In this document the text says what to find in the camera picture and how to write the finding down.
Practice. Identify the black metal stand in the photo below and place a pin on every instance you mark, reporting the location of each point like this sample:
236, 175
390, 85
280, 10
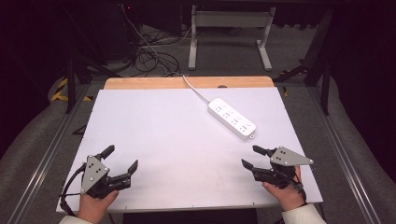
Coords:
71, 88
325, 90

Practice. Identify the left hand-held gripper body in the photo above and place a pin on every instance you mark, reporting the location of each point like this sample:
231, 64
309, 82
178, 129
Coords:
93, 174

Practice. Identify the yellow black hazard tape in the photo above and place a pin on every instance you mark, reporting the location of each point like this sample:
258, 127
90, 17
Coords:
59, 97

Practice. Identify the white table board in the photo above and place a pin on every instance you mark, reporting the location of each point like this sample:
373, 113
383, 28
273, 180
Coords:
174, 146

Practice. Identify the white metal stand frame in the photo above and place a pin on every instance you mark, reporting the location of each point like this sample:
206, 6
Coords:
230, 20

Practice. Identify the metal floor rail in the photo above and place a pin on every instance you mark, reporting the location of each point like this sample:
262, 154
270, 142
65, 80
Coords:
40, 174
348, 168

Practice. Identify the person's left hand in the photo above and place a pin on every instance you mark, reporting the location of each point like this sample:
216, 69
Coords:
93, 207

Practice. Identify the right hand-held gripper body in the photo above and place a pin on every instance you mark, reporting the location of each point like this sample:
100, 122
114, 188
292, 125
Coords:
288, 157

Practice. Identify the white power strip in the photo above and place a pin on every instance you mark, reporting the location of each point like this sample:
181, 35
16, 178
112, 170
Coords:
232, 118

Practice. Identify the person's right hand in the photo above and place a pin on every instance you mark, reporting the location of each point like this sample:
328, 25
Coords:
288, 196

